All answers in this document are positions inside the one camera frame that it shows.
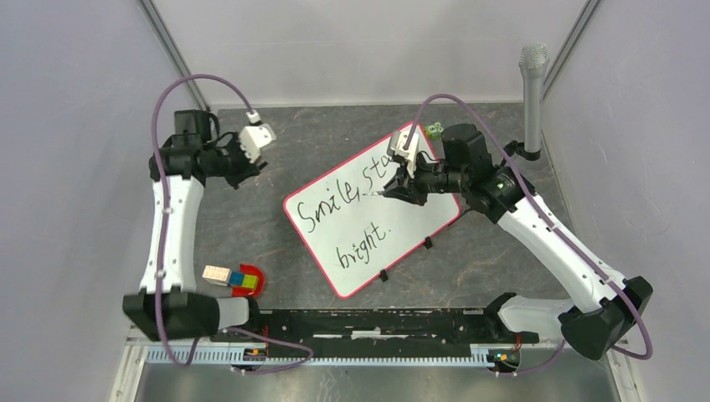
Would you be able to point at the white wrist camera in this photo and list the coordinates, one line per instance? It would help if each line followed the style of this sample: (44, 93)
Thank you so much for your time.
(402, 148)
(254, 137)

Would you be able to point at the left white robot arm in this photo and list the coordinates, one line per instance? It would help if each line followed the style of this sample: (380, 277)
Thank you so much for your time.
(167, 304)

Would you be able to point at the silver microphone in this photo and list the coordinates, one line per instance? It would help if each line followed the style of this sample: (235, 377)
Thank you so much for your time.
(533, 65)

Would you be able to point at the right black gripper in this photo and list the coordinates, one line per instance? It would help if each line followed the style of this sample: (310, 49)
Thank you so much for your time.
(405, 188)

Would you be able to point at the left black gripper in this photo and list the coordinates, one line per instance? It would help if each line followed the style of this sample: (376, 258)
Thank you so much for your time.
(248, 168)

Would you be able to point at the red bowl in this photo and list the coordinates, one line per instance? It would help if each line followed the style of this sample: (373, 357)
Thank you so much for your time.
(253, 270)

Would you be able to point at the pink framed whiteboard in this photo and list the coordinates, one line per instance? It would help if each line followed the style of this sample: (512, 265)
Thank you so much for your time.
(353, 238)

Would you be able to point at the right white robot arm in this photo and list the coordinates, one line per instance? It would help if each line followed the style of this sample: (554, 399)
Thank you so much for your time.
(602, 304)

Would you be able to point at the colourful block toy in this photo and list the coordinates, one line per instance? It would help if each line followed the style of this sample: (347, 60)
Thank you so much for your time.
(240, 280)

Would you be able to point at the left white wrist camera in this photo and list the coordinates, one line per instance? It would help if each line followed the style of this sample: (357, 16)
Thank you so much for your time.
(254, 137)

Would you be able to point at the green number dice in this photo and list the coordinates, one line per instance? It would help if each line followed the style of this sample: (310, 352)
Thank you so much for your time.
(434, 131)

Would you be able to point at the cream lego brick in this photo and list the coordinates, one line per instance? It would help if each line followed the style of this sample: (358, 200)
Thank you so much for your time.
(216, 275)

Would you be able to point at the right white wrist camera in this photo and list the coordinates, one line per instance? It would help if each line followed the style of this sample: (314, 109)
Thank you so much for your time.
(402, 148)

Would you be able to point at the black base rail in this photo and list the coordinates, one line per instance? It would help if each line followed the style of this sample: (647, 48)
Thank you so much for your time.
(386, 333)

